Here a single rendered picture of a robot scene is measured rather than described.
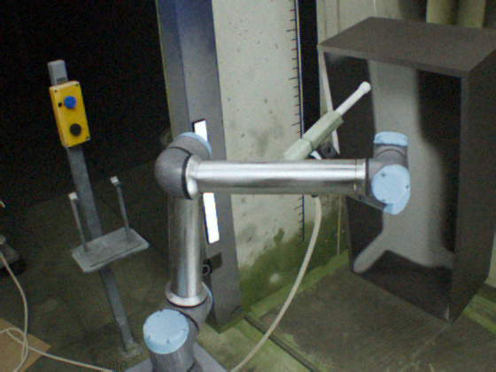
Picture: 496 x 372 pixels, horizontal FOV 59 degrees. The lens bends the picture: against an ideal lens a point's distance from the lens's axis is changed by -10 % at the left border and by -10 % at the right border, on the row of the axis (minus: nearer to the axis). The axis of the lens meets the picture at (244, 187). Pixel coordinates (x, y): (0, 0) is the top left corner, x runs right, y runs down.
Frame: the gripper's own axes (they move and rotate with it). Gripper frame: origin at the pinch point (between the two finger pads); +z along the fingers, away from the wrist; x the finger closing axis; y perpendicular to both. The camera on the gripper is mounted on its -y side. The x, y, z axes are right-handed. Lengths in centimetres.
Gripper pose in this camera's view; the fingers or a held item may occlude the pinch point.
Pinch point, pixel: (300, 156)
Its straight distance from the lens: 149.1
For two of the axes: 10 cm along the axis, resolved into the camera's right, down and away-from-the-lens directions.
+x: 6.6, -6.6, 3.5
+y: 3.4, 6.8, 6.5
